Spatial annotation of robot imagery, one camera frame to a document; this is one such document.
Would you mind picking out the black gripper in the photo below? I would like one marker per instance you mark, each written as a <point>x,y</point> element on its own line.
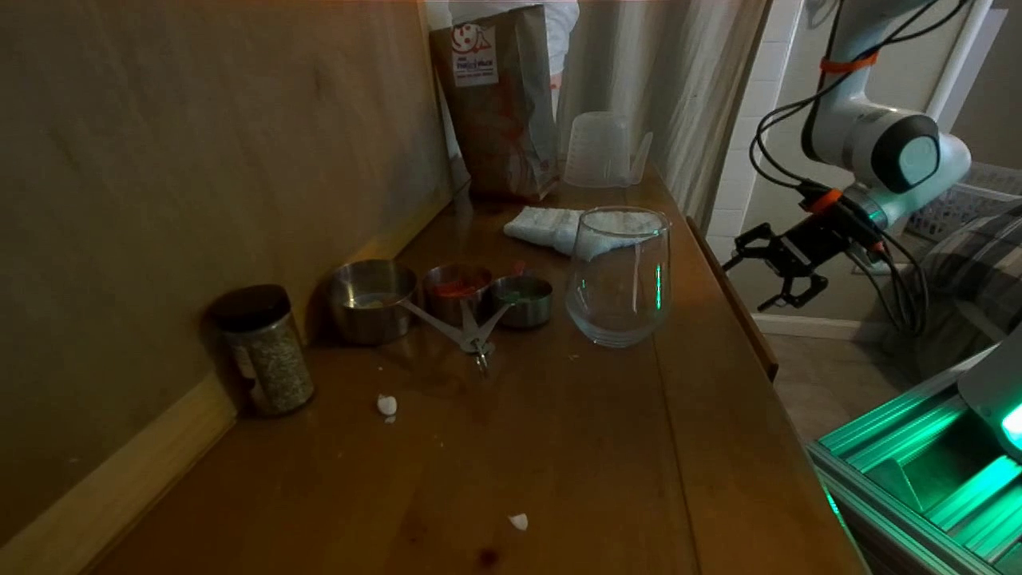
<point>832,236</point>

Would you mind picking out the light blue towel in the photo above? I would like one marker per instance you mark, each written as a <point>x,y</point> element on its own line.
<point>546,229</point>

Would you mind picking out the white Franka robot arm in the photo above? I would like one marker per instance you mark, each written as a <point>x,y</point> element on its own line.
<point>862,117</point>

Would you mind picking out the stemless clear glass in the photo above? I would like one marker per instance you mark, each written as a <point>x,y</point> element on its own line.
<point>617,308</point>

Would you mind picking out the beige curtain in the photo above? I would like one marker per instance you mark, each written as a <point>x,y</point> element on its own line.
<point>703,107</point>

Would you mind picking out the plaid blanket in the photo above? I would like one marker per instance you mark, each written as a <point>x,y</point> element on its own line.
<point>977,297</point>

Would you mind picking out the clear plastic measuring pitcher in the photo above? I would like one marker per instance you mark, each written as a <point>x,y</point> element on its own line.
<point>599,149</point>

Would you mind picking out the white laundry basket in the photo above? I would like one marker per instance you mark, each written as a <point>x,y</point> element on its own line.
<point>993,185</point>

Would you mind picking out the small steel measuring cup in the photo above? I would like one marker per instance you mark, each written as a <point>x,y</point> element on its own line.
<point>524,305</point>

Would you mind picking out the wooden dresser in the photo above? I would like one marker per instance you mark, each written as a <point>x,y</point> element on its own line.
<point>596,459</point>

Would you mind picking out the brown paper bag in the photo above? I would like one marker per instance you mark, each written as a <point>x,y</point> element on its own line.
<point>495,117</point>

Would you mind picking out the medium steel measuring cup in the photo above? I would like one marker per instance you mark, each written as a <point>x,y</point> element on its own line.
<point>454,288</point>

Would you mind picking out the small white crumb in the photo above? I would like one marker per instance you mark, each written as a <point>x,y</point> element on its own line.
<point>517,523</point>
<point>386,406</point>

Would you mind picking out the large steel measuring cup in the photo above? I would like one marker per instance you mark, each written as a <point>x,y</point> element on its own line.
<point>369,305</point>

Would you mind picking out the wooden backboard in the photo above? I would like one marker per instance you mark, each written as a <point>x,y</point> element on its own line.
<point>178,213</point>

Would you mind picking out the black wrist camera orange plug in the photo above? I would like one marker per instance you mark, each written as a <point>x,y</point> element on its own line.
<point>827,199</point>

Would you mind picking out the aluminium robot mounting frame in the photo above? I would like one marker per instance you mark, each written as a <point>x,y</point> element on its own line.
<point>928,466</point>

